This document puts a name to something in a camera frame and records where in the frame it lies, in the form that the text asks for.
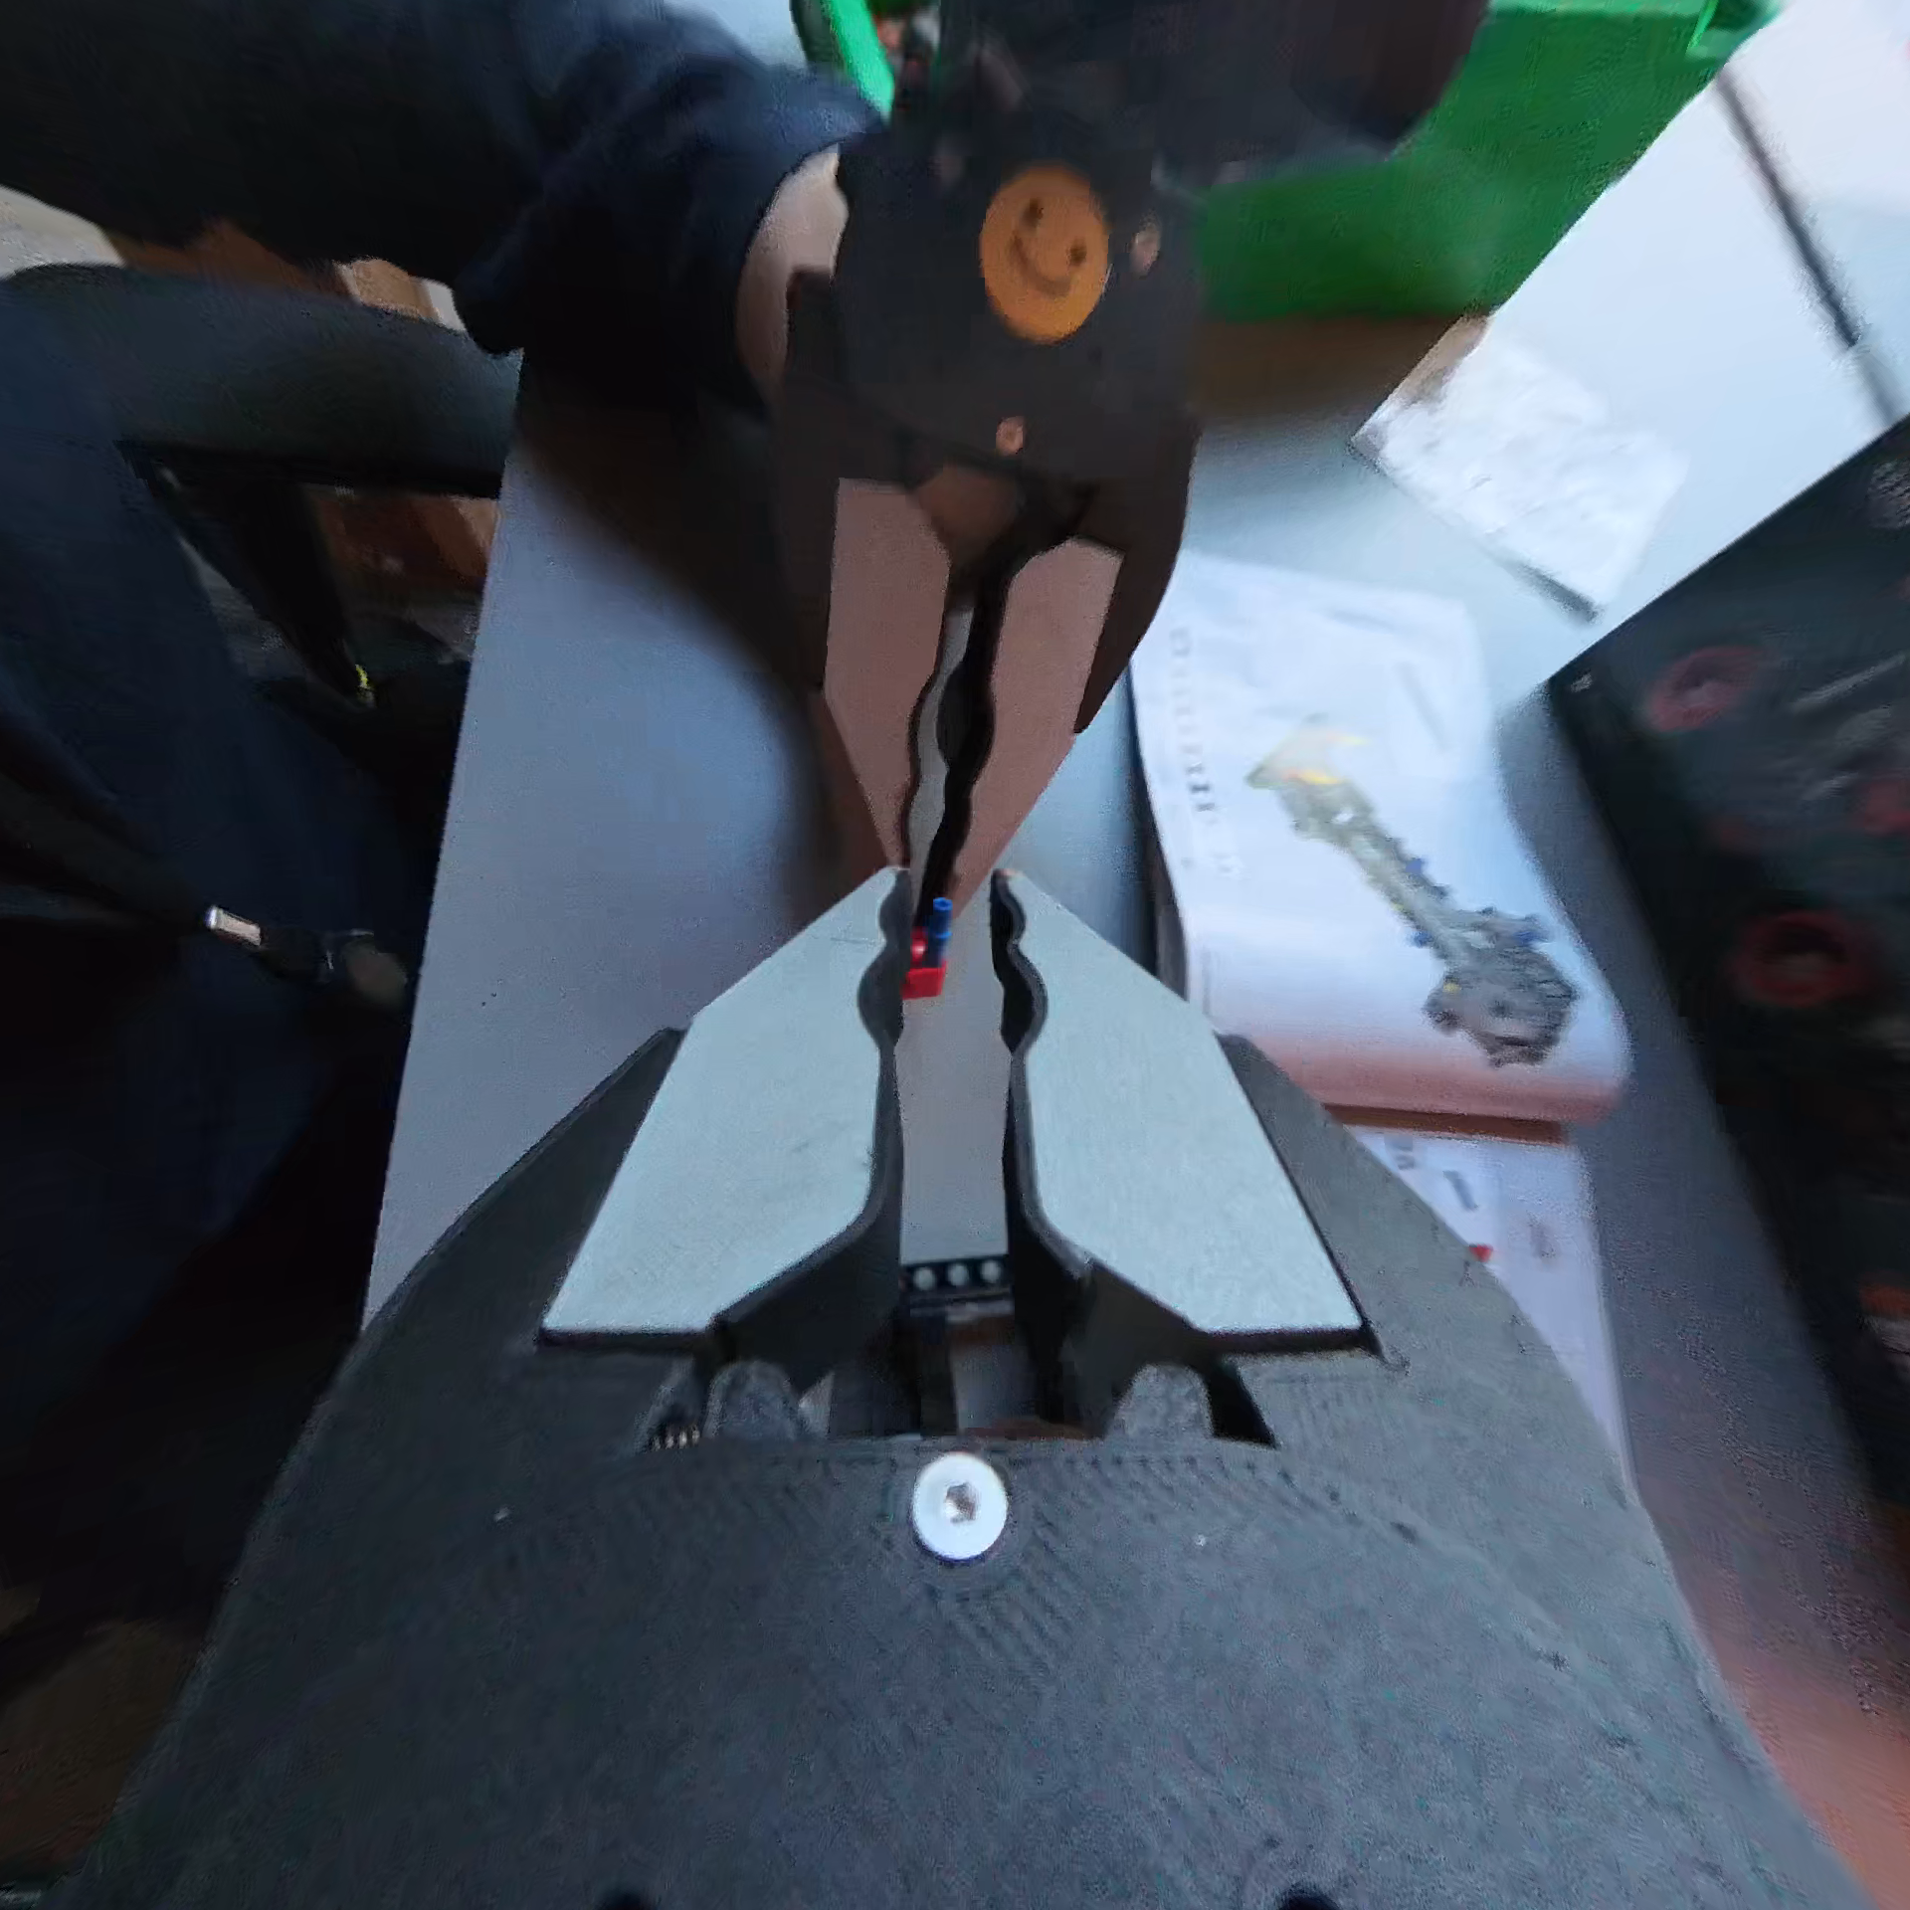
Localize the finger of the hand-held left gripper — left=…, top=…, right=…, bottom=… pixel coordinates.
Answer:
left=823, top=476, right=960, bottom=885
left=929, top=533, right=1128, bottom=911

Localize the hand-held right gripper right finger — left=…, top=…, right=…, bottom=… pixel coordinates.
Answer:
left=987, top=868, right=1367, bottom=1436

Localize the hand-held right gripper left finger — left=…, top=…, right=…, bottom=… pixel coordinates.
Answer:
left=535, top=865, right=916, bottom=1441

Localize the person's left forearm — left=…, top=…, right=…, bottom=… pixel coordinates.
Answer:
left=0, top=0, right=883, bottom=412

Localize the black lego chassis model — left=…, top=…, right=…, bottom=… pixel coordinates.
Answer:
left=897, top=1255, right=1017, bottom=1436

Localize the lego instruction booklet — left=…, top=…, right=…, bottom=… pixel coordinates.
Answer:
left=1130, top=553, right=1634, bottom=1436

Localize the black lego box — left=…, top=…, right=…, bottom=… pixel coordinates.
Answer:
left=1544, top=419, right=1910, bottom=1509

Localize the person's left hand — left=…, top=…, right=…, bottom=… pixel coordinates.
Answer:
left=733, top=139, right=855, bottom=449

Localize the loose paper sheet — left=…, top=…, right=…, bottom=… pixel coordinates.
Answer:
left=1352, top=322, right=1690, bottom=614

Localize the green plastic bin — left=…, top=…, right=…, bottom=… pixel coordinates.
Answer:
left=788, top=0, right=1782, bottom=322

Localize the black office chair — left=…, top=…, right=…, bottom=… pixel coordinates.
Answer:
left=0, top=266, right=515, bottom=717

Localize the black drawstring cord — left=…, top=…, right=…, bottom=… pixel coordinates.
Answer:
left=0, top=776, right=412, bottom=1016

